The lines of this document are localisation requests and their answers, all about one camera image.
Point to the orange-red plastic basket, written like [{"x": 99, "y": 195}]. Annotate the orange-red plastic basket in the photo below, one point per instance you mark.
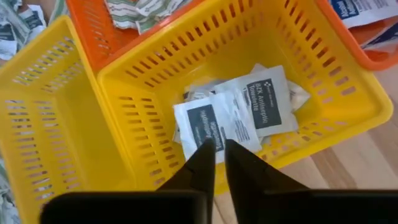
[
  {"x": 373, "y": 56},
  {"x": 99, "y": 37}
]

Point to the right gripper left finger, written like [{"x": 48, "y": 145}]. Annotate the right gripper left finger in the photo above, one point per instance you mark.
[{"x": 199, "y": 174}]

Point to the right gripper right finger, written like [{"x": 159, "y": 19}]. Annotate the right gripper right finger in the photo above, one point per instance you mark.
[{"x": 248, "y": 180}]

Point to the yellow plastic basket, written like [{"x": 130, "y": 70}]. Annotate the yellow plastic basket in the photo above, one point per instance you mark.
[
  {"x": 155, "y": 77},
  {"x": 93, "y": 140}
]

